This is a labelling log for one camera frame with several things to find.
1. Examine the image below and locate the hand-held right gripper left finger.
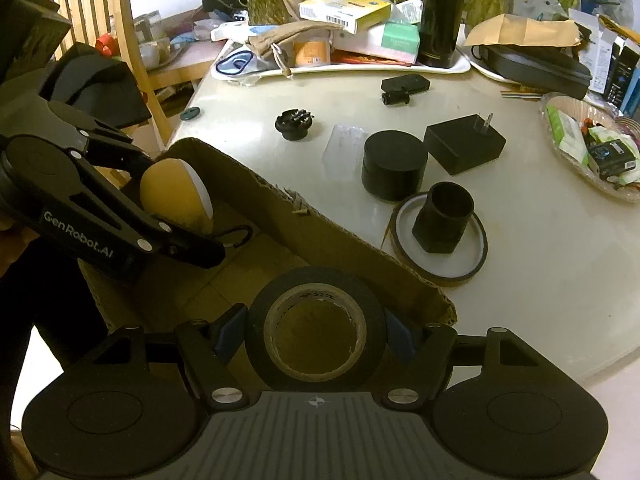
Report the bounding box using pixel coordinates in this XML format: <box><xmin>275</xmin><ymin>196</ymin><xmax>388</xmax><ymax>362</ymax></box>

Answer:
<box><xmin>90</xmin><ymin>304</ymin><xmax>251</xmax><ymax>411</ymax></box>

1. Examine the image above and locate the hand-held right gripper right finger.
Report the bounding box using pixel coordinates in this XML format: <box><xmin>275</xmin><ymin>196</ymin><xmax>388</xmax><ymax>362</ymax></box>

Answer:
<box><xmin>382</xmin><ymin>307</ymin><xmax>543</xmax><ymax>411</ymax></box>

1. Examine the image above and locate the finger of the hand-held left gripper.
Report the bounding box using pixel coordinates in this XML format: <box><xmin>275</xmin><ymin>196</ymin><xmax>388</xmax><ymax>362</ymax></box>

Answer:
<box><xmin>79</xmin><ymin>126</ymin><xmax>157</xmax><ymax>174</ymax></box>
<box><xmin>79</xmin><ymin>156</ymin><xmax>227</xmax><ymax>270</ymax></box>

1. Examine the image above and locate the black tape roll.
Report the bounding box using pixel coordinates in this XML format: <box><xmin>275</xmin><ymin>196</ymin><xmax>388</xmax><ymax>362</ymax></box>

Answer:
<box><xmin>244</xmin><ymin>267</ymin><xmax>388</xmax><ymax>392</ymax></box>
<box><xmin>391</xmin><ymin>192</ymin><xmax>488</xmax><ymax>288</ymax></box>

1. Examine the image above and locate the cardboard box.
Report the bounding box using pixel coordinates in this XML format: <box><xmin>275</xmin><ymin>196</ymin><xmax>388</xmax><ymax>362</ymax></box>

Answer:
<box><xmin>80</xmin><ymin>137</ymin><xmax>458</xmax><ymax>342</ymax></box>

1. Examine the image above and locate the black hexagonal tube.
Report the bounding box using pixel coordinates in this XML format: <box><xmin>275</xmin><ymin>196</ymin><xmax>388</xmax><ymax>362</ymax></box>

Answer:
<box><xmin>411</xmin><ymin>181</ymin><xmax>475</xmax><ymax>256</ymax></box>

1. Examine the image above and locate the black round plug adapter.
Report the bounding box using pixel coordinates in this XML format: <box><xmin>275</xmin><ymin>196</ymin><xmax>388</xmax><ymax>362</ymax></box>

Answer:
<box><xmin>275</xmin><ymin>108</ymin><xmax>316</xmax><ymax>142</ymax></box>

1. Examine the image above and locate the black cylindrical container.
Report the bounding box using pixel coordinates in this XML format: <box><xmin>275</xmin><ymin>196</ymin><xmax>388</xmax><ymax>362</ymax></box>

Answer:
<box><xmin>361</xmin><ymin>130</ymin><xmax>429</xmax><ymax>204</ymax></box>

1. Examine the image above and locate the black power adapter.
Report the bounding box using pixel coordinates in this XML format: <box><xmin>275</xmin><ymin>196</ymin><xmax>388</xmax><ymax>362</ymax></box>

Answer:
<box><xmin>424</xmin><ymin>112</ymin><xmax>507</xmax><ymax>177</ymax></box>

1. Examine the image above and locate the small black rectangular device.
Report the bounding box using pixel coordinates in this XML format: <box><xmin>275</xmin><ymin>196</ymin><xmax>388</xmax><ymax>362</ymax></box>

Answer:
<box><xmin>381</xmin><ymin>74</ymin><xmax>430</xmax><ymax>107</ymax></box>

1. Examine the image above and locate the black cloth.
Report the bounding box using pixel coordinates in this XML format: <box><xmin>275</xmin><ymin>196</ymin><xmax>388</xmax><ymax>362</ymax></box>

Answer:
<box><xmin>65</xmin><ymin>42</ymin><xmax>152</xmax><ymax>126</ymax></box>

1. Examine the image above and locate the wooden chair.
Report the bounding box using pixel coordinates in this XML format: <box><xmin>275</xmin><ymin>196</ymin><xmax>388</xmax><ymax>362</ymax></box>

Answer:
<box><xmin>20</xmin><ymin>0</ymin><xmax>171</xmax><ymax>156</ymax></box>

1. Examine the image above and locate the wooden side shelf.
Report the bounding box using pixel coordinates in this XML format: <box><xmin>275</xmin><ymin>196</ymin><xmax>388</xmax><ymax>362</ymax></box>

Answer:
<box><xmin>142</xmin><ymin>35</ymin><xmax>228</xmax><ymax>106</ymax></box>

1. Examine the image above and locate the white plastic package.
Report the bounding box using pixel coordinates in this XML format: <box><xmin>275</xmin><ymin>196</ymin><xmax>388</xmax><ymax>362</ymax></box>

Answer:
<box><xmin>210</xmin><ymin>20</ymin><xmax>278</xmax><ymax>43</ymax></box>

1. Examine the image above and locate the white paper slip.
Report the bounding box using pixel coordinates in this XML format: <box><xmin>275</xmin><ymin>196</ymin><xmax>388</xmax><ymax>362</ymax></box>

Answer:
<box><xmin>325</xmin><ymin>124</ymin><xmax>368</xmax><ymax>173</ymax></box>

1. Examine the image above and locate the white tray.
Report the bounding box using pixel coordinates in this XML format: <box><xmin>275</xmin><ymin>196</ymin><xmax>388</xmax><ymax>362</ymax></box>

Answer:
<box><xmin>210</xmin><ymin>35</ymin><xmax>472</xmax><ymax>80</ymax></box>

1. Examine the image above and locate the glass bowl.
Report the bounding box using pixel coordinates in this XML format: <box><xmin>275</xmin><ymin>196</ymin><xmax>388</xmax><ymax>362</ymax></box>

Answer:
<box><xmin>540</xmin><ymin>91</ymin><xmax>640</xmax><ymax>203</ymax></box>

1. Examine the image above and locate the red booklet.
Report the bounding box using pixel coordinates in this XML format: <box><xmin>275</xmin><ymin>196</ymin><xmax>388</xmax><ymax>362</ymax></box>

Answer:
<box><xmin>332</xmin><ymin>50</ymin><xmax>416</xmax><ymax>66</ymax></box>

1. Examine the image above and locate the yellow white box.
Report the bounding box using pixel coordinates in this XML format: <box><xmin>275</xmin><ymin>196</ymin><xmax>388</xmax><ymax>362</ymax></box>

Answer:
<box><xmin>299</xmin><ymin>0</ymin><xmax>393</xmax><ymax>36</ymax></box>

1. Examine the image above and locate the pile of snack packets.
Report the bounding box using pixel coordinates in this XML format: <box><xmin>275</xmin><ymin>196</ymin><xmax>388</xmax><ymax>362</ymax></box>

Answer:
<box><xmin>546</xmin><ymin>102</ymin><xmax>640</xmax><ymax>186</ymax></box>

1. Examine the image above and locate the black blue packet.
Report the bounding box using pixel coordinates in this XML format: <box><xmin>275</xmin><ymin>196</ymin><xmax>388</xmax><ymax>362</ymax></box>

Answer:
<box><xmin>587</xmin><ymin>141</ymin><xmax>637</xmax><ymax>177</ymax></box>

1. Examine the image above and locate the white plate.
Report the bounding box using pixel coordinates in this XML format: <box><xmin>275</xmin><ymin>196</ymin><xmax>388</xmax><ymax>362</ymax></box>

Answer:
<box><xmin>470</xmin><ymin>45</ymin><xmax>511</xmax><ymax>83</ymax></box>

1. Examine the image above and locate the green tissue pack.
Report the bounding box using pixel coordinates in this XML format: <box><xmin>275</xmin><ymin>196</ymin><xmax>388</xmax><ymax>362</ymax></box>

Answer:
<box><xmin>380</xmin><ymin>22</ymin><xmax>421</xmax><ymax>58</ymax></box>

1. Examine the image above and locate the black hard case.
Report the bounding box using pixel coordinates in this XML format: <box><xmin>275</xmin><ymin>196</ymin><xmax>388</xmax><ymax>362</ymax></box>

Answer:
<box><xmin>472</xmin><ymin>42</ymin><xmax>593</xmax><ymax>101</ymax></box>

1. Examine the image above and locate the black thermos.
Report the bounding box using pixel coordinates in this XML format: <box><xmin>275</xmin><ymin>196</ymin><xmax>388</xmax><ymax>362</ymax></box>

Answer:
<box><xmin>419</xmin><ymin>0</ymin><xmax>470</xmax><ymax>68</ymax></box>

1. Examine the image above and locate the brown envelope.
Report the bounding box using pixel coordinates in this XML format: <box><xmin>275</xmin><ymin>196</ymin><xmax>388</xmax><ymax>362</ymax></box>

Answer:
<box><xmin>465</xmin><ymin>12</ymin><xmax>583</xmax><ymax>50</ymax></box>

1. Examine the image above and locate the row of small cardboard boxes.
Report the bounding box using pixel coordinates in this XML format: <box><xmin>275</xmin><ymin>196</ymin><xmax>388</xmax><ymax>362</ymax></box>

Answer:
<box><xmin>570</xmin><ymin>10</ymin><xmax>640</xmax><ymax>111</ymax></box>

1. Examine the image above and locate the beige drawstring pouch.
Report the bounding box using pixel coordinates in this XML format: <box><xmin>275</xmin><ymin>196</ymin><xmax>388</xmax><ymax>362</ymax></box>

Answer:
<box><xmin>247</xmin><ymin>20</ymin><xmax>333</xmax><ymax>78</ymax></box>

